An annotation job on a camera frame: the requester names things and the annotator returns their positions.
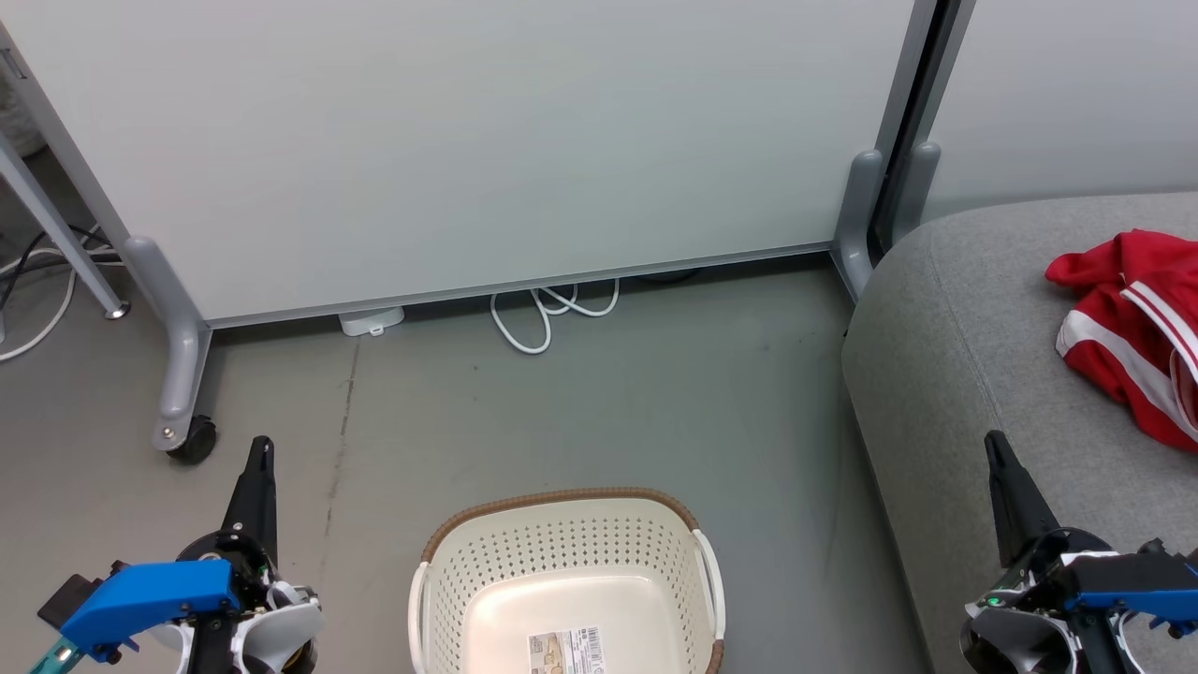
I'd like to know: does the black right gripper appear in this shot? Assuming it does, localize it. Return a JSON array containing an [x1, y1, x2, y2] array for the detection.
[[972, 431, 1198, 674]]

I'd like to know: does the grey metal table leg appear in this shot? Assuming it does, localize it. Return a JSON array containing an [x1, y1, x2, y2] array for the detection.
[[0, 139, 130, 321]]

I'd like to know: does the teal left cable connector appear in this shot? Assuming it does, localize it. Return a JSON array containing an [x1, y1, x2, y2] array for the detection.
[[28, 637, 83, 674]]

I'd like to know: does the barcode label sticker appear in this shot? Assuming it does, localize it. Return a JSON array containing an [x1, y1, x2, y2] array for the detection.
[[528, 626, 606, 674]]

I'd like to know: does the white plastic adapter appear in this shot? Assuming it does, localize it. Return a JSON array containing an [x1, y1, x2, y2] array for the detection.
[[338, 306, 406, 337]]

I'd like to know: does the black caster wheel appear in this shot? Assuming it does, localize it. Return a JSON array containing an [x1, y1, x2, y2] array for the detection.
[[168, 416, 219, 465]]

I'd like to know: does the large white partition panel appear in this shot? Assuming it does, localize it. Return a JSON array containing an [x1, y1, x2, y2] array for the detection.
[[0, 0, 939, 329]]

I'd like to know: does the white floor cable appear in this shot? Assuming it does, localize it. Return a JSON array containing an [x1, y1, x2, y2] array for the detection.
[[0, 245, 123, 363]]

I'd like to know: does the narrow white partition panel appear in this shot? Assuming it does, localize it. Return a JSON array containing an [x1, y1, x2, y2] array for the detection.
[[922, 0, 1198, 224]]

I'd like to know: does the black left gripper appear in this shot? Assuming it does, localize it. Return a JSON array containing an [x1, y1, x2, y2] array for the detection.
[[181, 435, 284, 674]]

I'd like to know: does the cream perforated laundry basket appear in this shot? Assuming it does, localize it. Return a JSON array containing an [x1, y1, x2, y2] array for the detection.
[[408, 487, 727, 674]]

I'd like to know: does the white coiled cable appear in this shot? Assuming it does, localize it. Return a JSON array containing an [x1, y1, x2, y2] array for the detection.
[[490, 278, 621, 356]]

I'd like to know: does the red and white sports garment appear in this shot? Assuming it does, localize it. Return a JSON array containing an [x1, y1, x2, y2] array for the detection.
[[1045, 229, 1198, 453]]

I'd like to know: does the grey fabric sofa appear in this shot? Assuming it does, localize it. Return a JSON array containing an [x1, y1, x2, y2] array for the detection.
[[840, 192, 1198, 674]]

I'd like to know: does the grey partition foot with caster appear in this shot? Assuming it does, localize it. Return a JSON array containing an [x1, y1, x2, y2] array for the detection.
[[124, 234, 213, 453]]

